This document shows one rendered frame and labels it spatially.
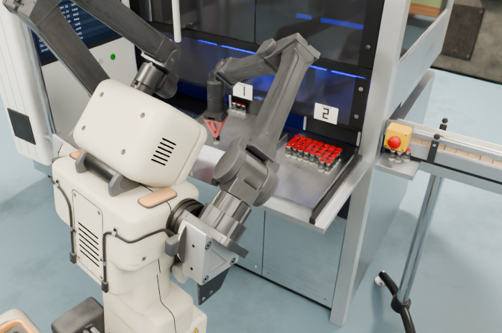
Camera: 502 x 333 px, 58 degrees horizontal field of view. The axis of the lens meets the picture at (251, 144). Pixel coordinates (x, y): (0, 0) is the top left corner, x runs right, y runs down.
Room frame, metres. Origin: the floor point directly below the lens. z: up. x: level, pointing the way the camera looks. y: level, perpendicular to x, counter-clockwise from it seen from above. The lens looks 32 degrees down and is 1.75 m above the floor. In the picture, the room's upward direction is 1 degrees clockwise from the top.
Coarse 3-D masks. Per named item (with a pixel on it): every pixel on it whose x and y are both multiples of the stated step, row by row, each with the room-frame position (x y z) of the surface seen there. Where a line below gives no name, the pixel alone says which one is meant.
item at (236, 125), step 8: (224, 104) 1.70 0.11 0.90; (232, 112) 1.66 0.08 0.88; (200, 120) 1.55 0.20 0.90; (232, 120) 1.59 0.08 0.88; (240, 120) 1.59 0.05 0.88; (248, 120) 1.60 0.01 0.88; (208, 128) 1.52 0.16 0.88; (224, 128) 1.52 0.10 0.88; (232, 128) 1.53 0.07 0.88; (240, 128) 1.53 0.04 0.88; (248, 128) 1.53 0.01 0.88; (208, 136) 1.47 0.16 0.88; (224, 136) 1.47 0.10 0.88; (232, 136) 1.47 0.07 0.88; (208, 144) 1.41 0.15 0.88; (224, 144) 1.41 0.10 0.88; (208, 152) 1.34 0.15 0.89; (216, 152) 1.33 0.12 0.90; (224, 152) 1.31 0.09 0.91
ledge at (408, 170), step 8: (384, 152) 1.38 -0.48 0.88; (384, 160) 1.34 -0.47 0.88; (416, 160) 1.34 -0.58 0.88; (376, 168) 1.30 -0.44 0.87; (384, 168) 1.29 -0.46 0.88; (392, 168) 1.29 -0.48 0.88; (400, 168) 1.29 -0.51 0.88; (408, 168) 1.29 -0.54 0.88; (416, 168) 1.29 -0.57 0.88; (400, 176) 1.26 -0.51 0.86; (408, 176) 1.25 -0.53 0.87
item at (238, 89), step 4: (236, 84) 1.59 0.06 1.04; (240, 84) 1.58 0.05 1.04; (244, 84) 1.57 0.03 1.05; (236, 88) 1.59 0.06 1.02; (240, 88) 1.58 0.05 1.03; (248, 88) 1.56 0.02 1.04; (236, 92) 1.59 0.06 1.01; (240, 92) 1.58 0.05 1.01; (248, 92) 1.56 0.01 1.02; (240, 96) 1.58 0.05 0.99; (244, 96) 1.57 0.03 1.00; (248, 96) 1.56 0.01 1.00
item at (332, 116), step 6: (318, 108) 1.42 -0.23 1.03; (330, 108) 1.40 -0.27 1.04; (336, 108) 1.39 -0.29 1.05; (318, 114) 1.42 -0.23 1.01; (324, 114) 1.41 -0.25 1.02; (330, 114) 1.40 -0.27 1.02; (336, 114) 1.39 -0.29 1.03; (324, 120) 1.41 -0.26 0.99; (330, 120) 1.40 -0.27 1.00; (336, 120) 1.39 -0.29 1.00
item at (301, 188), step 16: (288, 160) 1.32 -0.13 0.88; (352, 160) 1.30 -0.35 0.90; (288, 176) 1.22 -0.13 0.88; (304, 176) 1.22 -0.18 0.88; (320, 176) 1.22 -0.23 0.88; (336, 176) 1.18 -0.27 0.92; (288, 192) 1.13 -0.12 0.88; (304, 192) 1.14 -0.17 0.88; (320, 192) 1.14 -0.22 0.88; (288, 208) 1.05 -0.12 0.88; (304, 208) 1.03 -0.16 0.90
